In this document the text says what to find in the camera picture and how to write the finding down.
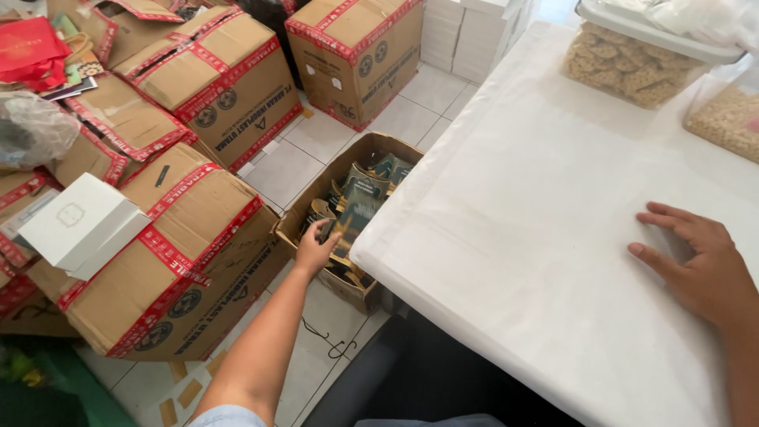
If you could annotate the grey plastic bag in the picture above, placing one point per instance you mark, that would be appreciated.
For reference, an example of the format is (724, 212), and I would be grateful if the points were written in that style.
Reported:
(32, 127)

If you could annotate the person's left hand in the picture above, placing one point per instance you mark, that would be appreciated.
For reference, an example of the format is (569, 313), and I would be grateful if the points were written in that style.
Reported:
(313, 255)

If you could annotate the crushed cardboard box red tape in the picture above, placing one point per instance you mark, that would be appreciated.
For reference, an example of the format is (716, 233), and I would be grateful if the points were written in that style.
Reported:
(26, 302)

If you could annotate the large cardboard box red tape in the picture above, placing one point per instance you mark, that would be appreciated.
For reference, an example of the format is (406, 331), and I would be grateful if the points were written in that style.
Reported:
(195, 279)
(231, 83)
(356, 56)

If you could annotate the person's light blue sleeve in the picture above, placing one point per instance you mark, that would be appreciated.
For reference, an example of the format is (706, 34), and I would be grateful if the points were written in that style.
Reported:
(228, 417)

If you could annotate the small cardboard box red tape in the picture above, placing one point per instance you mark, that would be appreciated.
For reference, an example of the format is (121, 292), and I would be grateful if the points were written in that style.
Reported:
(89, 160)

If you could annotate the person's dark trousers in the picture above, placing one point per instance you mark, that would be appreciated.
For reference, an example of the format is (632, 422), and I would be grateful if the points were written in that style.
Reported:
(427, 379)

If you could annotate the heap of dark green packets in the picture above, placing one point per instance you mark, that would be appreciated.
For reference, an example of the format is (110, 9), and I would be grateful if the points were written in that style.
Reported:
(361, 195)

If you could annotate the green plastic bin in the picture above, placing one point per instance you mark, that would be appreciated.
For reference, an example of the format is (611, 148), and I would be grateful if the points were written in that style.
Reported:
(53, 385)

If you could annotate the clear container of brown cookies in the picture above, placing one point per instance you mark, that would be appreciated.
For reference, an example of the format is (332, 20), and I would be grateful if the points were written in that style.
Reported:
(628, 65)

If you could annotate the clear container of pale cookies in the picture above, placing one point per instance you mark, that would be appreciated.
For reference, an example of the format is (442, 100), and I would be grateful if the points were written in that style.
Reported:
(726, 118)

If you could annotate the opened cardboard box red tape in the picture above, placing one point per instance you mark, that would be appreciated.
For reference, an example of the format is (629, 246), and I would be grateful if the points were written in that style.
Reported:
(118, 23)

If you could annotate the cardboard box with white label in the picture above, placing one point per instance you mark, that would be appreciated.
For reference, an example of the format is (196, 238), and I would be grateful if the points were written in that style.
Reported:
(21, 207)

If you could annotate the person's right hand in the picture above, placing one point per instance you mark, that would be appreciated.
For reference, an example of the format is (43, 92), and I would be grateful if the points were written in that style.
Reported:
(705, 279)

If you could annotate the flat cardboard box red tape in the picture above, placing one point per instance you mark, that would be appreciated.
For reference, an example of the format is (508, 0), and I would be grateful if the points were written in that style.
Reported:
(127, 121)

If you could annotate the open brown cardboard box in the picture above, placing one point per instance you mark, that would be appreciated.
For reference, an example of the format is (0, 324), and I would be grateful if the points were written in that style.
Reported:
(314, 195)

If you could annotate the white gift box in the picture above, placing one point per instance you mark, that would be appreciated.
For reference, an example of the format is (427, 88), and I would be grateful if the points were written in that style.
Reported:
(80, 225)

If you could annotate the black pen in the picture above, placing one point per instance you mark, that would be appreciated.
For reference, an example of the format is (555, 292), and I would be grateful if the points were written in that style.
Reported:
(162, 176)

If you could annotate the dark green snack packet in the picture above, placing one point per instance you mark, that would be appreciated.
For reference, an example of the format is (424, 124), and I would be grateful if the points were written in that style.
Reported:
(350, 222)

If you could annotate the clear plastic bags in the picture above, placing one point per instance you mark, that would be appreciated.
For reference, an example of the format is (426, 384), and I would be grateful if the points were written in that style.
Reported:
(699, 21)

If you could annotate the red paper bag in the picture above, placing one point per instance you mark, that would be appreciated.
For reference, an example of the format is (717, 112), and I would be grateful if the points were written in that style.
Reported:
(29, 53)

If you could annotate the white table cover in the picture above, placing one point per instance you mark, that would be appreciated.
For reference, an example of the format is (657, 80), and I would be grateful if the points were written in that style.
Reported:
(533, 237)

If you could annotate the stack of white boxes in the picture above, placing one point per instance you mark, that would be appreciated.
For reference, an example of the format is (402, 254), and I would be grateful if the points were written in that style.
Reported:
(468, 35)

